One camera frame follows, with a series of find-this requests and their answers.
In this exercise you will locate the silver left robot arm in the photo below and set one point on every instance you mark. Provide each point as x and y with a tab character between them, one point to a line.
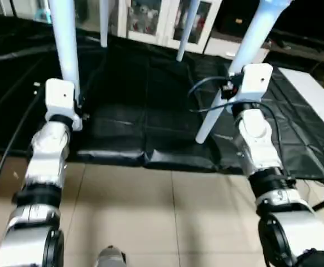
48	150

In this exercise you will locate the teal floor stand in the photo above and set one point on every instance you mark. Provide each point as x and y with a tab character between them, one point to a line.
43	14

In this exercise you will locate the white glass door cabinet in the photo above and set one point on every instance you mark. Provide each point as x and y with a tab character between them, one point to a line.
150	22

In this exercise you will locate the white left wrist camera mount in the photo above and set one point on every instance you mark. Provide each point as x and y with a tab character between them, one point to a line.
59	97

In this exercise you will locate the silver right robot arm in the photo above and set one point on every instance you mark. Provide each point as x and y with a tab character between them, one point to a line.
256	139

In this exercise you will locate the white plastic table leg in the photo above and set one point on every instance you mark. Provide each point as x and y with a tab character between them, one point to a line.
64	39
256	33
187	28
103	22

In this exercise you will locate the white drawer unit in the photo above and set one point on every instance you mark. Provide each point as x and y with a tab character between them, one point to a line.
220	49

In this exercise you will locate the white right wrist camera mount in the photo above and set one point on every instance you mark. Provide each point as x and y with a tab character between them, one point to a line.
256	80

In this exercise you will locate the black plastic mat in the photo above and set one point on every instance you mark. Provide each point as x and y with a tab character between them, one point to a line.
139	100

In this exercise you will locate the black box device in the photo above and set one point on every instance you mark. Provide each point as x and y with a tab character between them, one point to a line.
238	21

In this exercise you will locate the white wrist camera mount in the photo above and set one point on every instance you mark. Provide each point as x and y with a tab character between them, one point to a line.
59	97
256	80

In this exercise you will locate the white side table black legs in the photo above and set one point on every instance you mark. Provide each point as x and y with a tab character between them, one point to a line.
312	94

